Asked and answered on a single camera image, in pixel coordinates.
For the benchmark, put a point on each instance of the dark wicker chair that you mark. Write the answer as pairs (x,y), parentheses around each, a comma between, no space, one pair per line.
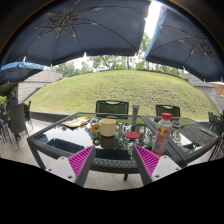
(165,108)
(116,108)

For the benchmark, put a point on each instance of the large navy parasol right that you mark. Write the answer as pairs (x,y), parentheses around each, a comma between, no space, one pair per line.
(179,43)

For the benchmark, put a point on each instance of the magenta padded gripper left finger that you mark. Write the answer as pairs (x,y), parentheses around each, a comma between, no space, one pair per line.
(74,168)

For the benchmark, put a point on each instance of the plastic bottle with red cap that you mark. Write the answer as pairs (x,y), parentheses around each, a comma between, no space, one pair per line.
(162,134)

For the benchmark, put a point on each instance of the large navy parasol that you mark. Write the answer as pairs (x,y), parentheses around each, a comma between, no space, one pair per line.
(179,43)
(69,29)

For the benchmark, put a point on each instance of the large navy parasol left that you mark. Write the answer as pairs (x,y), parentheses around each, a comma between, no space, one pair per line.
(69,29)

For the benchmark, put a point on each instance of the dark chair far left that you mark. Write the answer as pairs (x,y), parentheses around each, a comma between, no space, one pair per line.
(17,120)

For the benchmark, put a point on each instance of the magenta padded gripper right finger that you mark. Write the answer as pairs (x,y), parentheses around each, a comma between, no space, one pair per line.
(152,167)

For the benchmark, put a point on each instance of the glass wicker table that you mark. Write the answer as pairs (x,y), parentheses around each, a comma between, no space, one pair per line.
(189,140)
(113,154)

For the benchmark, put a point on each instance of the dark wicker chair left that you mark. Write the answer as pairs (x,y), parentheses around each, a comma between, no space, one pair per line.
(116,108)

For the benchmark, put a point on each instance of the beige mug with yellow handle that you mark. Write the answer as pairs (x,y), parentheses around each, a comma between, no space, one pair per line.
(106,127)

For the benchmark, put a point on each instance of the dark wicker chair right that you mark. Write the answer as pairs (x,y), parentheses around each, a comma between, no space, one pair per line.
(165,108)

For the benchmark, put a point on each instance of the seated person far left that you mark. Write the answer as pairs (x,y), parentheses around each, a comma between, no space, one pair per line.
(12,101)

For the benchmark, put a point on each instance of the yellow cloth on table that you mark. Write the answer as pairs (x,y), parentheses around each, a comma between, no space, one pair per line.
(76,122)

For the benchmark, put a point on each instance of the dark chair far right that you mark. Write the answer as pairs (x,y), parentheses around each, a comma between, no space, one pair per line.
(216,123)

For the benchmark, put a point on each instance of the red bottle lid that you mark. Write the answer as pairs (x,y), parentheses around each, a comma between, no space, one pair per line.
(132,135)

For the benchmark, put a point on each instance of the blue parasol far left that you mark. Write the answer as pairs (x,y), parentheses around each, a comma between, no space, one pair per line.
(18,71)

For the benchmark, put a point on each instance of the grey parasol pole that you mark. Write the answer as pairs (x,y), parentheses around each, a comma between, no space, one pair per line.
(135,110)

